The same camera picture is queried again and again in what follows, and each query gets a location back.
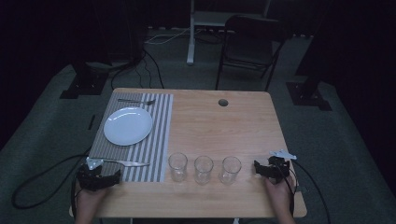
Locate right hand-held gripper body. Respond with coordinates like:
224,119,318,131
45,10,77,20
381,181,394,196
267,148,298,185

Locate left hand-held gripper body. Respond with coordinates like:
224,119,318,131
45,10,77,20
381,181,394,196
76,156,106,192

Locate person's left hand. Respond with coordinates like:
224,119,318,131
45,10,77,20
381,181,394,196
75,182,110,217

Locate person's right hand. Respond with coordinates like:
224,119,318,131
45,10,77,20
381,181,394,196
264,174,297,214

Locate silver table knife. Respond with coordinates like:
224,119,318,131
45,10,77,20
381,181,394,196
98,158,151,168

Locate clear drinking glass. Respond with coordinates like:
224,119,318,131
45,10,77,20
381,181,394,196
219,156,243,186
193,155,215,186
167,152,189,183

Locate white round plate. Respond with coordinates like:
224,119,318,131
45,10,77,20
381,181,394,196
103,106,154,147

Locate grey striped placemat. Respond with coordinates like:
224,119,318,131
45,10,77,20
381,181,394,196
89,91,175,183

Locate silver fork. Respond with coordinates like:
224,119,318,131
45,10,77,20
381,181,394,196
117,98,157,106

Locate black folding chair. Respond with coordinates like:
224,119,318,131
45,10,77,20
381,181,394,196
214,14,290,92

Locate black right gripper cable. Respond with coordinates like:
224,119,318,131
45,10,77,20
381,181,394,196
276,159,332,224

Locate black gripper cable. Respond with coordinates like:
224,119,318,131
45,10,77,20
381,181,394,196
276,159,332,224
11,148,92,218

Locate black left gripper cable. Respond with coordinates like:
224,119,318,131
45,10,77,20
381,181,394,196
11,148,92,218

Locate black stand with base plate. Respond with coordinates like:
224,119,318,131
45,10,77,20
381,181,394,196
59,0,110,100
285,0,333,112

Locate black floor cables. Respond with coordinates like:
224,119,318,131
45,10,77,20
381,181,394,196
109,46,165,91

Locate white metal stand frame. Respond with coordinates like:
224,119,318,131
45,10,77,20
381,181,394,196
186,0,273,65

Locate white floor cable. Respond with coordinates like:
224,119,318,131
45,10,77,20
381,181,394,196
144,27,191,45

